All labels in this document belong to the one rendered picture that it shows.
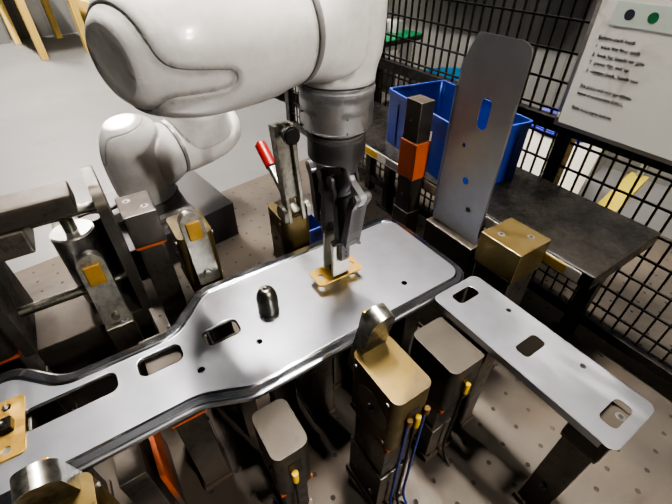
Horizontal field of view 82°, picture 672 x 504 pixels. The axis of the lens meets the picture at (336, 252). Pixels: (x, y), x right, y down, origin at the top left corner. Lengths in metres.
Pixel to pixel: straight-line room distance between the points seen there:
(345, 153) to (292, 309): 0.26
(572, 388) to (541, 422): 0.33
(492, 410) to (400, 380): 0.45
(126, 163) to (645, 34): 1.09
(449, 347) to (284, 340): 0.24
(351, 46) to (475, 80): 0.31
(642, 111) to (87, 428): 0.96
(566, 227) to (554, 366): 0.31
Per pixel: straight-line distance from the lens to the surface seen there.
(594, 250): 0.80
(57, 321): 0.78
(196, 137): 1.17
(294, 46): 0.36
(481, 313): 0.65
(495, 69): 0.67
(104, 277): 0.65
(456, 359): 0.60
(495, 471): 0.86
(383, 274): 0.67
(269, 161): 0.74
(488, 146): 0.69
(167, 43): 0.31
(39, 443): 0.60
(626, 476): 0.96
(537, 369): 0.61
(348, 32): 0.42
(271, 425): 0.52
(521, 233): 0.73
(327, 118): 0.46
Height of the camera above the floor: 1.45
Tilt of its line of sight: 40 degrees down
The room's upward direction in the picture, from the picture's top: straight up
